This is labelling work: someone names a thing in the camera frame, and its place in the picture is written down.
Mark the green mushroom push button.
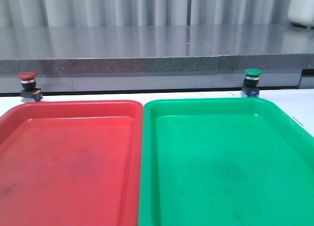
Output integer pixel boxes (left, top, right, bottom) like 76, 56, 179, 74
241, 68, 263, 97

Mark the red mushroom push button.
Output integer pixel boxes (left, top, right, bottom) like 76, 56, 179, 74
17, 71, 43, 103

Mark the green plastic tray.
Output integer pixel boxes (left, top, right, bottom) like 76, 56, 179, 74
138, 98, 314, 226

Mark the grey stone platform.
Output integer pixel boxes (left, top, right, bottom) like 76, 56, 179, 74
0, 24, 314, 77

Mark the red plastic tray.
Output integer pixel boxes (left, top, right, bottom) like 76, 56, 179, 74
0, 100, 143, 226

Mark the white container in background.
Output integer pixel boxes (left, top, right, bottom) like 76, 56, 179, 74
288, 0, 314, 28

